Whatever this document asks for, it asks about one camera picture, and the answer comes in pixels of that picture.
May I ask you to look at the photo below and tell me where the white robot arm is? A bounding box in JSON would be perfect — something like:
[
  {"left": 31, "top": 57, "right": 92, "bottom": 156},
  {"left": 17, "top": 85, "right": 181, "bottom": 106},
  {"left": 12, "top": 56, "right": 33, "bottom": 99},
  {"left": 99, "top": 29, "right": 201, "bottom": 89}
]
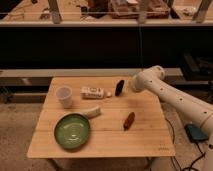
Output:
[{"left": 129, "top": 65, "right": 213, "bottom": 171}]

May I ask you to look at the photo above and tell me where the black eraser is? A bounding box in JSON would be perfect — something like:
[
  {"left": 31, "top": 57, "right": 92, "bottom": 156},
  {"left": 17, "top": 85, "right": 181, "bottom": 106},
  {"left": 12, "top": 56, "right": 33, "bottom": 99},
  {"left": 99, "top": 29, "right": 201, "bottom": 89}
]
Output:
[{"left": 115, "top": 80, "right": 125, "bottom": 96}]

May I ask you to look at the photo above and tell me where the white plastic bottle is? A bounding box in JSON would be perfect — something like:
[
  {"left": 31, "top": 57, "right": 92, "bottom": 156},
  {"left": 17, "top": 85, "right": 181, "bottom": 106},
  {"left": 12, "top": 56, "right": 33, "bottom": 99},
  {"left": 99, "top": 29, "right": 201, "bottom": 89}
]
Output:
[{"left": 81, "top": 87, "right": 112, "bottom": 99}]

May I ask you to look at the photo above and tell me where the white banana-shaped object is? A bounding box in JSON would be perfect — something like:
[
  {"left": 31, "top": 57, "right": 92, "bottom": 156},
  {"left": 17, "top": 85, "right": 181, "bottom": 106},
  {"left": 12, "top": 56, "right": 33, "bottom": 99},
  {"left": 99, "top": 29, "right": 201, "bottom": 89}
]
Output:
[{"left": 81, "top": 106, "right": 101, "bottom": 119}]

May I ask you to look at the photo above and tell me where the wooden table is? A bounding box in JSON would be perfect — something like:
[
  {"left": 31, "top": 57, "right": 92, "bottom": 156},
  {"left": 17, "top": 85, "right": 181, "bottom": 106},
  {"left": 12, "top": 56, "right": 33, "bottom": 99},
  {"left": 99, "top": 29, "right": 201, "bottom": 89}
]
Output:
[{"left": 27, "top": 77, "right": 175, "bottom": 158}]

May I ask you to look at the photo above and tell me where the translucent plastic cup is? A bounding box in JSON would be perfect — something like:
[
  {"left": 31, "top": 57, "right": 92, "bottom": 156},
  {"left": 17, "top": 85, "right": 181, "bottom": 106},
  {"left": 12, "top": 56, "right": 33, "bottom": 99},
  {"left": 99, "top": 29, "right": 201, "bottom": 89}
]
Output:
[{"left": 55, "top": 86, "right": 72, "bottom": 108}]

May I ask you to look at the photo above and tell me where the red-brown sausage object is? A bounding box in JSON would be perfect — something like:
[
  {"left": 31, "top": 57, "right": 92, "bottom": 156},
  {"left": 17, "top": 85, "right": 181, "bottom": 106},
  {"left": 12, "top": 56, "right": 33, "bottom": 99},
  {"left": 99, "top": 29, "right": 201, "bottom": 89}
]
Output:
[{"left": 123, "top": 112, "right": 135, "bottom": 130}]

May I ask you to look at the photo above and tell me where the green plate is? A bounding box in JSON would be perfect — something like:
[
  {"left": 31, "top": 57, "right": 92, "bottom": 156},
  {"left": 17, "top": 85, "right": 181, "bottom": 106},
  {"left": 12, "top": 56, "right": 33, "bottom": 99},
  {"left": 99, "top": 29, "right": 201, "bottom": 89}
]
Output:
[{"left": 54, "top": 113, "right": 90, "bottom": 150}]

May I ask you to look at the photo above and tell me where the black cable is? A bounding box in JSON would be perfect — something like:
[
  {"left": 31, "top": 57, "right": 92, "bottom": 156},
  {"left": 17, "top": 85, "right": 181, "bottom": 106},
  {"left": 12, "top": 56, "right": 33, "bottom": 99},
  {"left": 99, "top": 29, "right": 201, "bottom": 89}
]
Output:
[{"left": 165, "top": 117, "right": 209, "bottom": 171}]

